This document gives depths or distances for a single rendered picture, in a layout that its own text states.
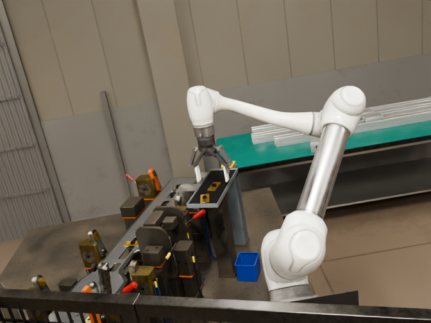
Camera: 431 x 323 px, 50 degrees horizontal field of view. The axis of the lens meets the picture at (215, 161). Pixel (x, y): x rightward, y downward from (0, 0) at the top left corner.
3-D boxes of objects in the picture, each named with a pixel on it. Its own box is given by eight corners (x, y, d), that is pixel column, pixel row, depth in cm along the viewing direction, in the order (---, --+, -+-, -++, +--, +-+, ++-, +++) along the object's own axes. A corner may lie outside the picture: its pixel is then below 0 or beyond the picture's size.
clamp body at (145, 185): (149, 229, 280) (136, 174, 267) (170, 229, 276) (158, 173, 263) (143, 237, 272) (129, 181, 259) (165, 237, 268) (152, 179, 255)
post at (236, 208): (235, 238, 253) (223, 164, 237) (249, 238, 251) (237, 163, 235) (232, 246, 246) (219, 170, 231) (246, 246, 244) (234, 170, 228)
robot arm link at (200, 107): (215, 124, 193) (215, 115, 205) (209, 87, 187) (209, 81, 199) (189, 128, 193) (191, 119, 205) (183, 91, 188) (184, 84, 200)
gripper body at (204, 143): (217, 132, 201) (220, 152, 205) (199, 132, 205) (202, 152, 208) (211, 138, 195) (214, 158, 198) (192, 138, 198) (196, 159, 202)
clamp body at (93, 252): (98, 301, 221) (79, 238, 209) (120, 302, 217) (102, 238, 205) (91, 310, 215) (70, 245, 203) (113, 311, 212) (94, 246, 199)
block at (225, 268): (224, 265, 231) (208, 183, 215) (239, 265, 229) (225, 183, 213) (218, 277, 222) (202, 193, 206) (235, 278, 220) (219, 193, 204)
